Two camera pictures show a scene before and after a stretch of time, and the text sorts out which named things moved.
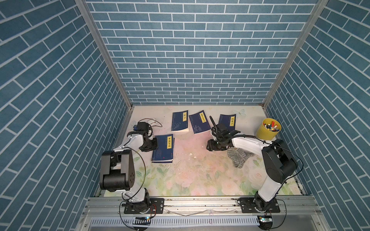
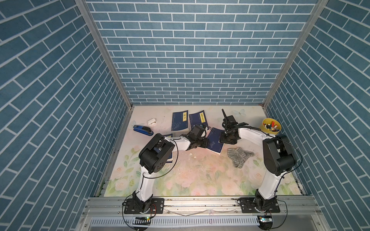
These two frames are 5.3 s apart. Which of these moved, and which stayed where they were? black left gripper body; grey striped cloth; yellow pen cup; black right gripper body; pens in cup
Moved: black right gripper body; black left gripper body
Stayed: yellow pen cup; grey striped cloth; pens in cup
